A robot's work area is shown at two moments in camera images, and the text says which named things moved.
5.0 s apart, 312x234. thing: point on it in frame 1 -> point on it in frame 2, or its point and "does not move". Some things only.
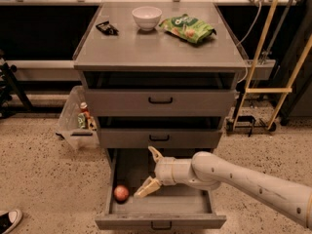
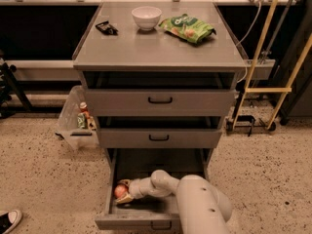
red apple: (121, 193) does not move
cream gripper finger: (157, 155) -> (125, 181)
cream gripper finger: (147, 187) -> (126, 199)
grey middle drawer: (160, 137) does not move
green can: (81, 120) does not move
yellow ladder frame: (282, 91) does not move
